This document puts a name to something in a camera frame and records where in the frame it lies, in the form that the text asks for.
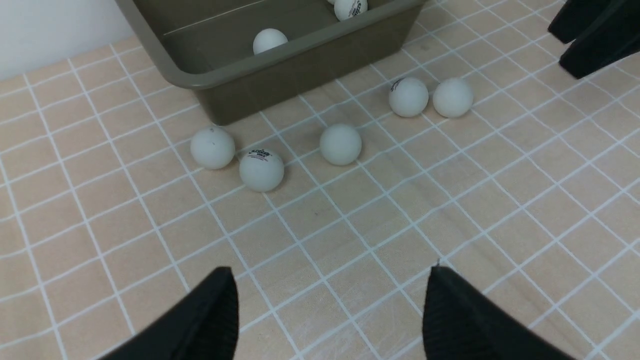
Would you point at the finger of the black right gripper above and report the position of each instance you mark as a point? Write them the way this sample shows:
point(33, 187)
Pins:
point(573, 21)
point(622, 22)

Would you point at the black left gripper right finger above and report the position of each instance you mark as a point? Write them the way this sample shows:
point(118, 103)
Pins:
point(460, 323)

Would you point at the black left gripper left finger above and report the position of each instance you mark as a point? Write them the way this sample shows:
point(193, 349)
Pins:
point(204, 325)

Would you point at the white ball with logo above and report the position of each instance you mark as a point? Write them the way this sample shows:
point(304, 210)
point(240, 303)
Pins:
point(261, 170)

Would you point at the plain white ball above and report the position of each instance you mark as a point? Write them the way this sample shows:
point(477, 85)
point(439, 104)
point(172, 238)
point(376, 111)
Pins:
point(212, 148)

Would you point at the white ball marked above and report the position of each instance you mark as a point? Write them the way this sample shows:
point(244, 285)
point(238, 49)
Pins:
point(267, 39)

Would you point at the beige checkered tablecloth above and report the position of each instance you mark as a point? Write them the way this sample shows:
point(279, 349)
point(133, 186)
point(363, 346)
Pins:
point(532, 196)

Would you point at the olive green plastic bin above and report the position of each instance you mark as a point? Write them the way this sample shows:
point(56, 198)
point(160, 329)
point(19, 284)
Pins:
point(240, 57)

